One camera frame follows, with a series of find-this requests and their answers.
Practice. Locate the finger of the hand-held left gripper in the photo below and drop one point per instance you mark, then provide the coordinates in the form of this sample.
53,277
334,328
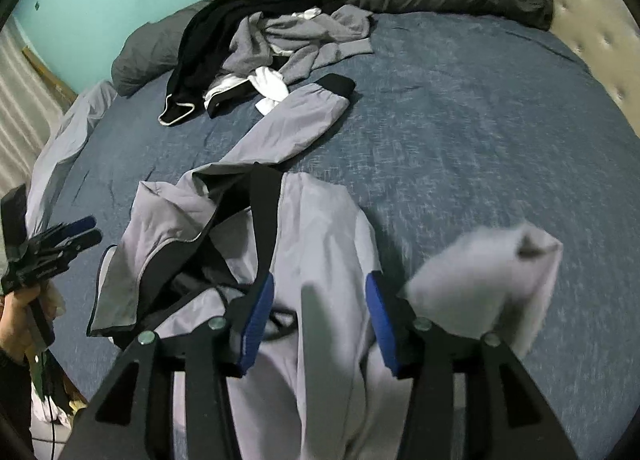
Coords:
82,242
80,225

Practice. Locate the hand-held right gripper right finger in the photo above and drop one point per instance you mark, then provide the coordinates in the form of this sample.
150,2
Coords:
382,325

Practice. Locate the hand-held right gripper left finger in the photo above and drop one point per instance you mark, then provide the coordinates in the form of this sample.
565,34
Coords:
260,320

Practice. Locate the light grey jacket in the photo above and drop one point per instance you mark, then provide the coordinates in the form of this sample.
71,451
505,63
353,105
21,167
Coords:
325,220

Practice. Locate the person's left forearm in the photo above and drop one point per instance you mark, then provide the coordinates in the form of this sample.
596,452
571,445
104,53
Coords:
12,400

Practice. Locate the person's left hand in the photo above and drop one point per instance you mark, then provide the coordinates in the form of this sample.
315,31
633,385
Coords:
17,320

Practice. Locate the light grey blanket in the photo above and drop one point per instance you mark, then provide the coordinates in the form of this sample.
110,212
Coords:
65,140

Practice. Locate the striped cream curtain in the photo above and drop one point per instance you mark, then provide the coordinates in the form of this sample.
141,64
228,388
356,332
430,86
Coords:
20,115

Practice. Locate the colourful plastic bag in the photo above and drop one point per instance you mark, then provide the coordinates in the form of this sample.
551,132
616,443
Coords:
55,405

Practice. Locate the black and white shorts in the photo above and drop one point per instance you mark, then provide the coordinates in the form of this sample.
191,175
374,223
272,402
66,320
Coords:
225,95

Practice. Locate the black shorts with white piping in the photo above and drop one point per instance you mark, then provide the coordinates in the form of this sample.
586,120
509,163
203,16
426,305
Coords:
200,50

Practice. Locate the white sock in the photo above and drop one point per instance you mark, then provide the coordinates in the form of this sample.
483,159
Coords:
267,106
272,82

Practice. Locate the cream tufted headboard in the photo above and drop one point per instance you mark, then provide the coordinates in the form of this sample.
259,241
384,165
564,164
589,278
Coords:
595,25

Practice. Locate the wooden window frame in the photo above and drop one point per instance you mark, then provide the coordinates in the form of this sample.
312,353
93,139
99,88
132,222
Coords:
47,72

